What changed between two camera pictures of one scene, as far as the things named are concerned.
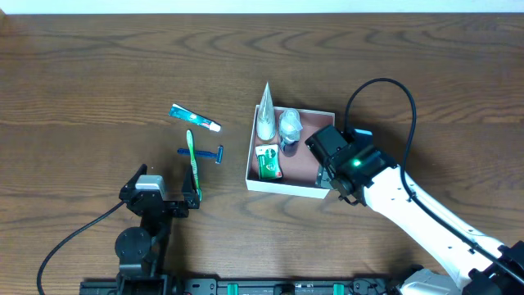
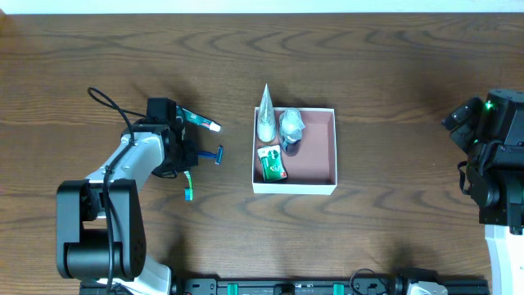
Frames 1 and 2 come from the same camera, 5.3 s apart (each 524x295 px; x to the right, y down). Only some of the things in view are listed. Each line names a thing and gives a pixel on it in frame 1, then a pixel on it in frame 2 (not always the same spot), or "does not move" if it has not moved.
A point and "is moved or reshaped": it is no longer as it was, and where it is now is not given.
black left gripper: x=169 y=205 to x=188 y=153
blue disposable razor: x=218 y=156 does not move
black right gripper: x=324 y=179 to x=458 y=119
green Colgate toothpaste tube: x=179 y=111 does not move
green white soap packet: x=268 y=161 does not move
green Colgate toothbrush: x=193 y=161 is moved or reshaped
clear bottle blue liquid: x=290 y=130 does not move
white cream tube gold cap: x=266 y=122 does not move
